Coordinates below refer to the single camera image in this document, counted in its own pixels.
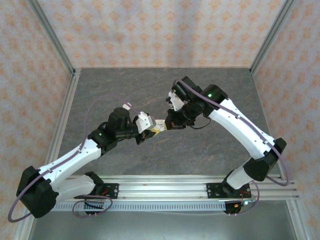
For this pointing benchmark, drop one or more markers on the white earbud charging case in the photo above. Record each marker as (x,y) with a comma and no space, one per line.
(159,123)

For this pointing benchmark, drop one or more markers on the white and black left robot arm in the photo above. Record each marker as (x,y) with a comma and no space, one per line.
(72,160)

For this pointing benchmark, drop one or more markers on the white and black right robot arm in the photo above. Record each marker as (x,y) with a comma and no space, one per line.
(240,127)

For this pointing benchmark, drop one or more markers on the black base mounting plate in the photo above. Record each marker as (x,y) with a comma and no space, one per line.
(113,191)
(212,191)

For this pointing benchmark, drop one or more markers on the small circuit board green LED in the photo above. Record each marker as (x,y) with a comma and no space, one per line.
(246,202)

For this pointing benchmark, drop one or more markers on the aluminium frame profile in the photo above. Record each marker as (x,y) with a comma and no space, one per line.
(71,87)
(53,37)
(297,225)
(271,37)

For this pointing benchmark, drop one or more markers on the aluminium mounting rail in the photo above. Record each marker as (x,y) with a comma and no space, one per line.
(162,192)

